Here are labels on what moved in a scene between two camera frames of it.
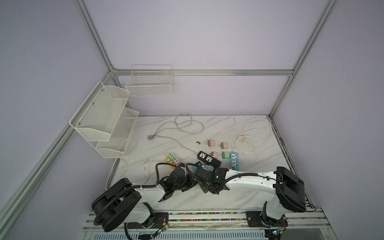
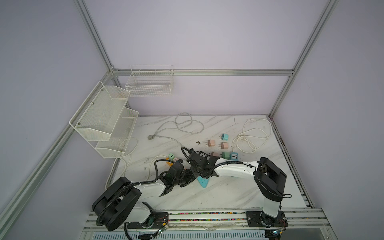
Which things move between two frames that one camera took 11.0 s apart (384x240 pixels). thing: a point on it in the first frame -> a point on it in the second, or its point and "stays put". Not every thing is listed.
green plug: [225, 155] stays put
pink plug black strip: [211, 142] stays put
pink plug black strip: [224, 145] stays put
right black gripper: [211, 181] -> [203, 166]
